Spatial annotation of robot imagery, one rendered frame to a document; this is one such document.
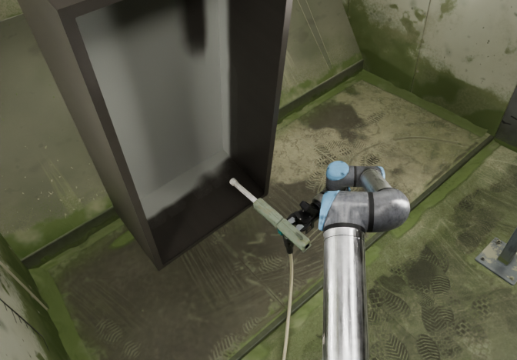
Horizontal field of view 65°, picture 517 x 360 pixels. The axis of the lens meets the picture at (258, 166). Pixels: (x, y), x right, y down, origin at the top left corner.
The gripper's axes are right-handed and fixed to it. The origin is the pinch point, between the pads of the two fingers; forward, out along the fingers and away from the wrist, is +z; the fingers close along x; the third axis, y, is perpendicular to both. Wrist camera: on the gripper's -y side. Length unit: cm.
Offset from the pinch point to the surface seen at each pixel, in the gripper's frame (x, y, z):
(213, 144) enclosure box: 58, -6, -8
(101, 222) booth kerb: 100, 43, 54
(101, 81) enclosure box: 49, -71, 30
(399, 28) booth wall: 67, 13, -174
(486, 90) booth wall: -2, 28, -171
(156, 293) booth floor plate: 42, 47, 53
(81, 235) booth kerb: 101, 43, 66
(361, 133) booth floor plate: 45, 56, -113
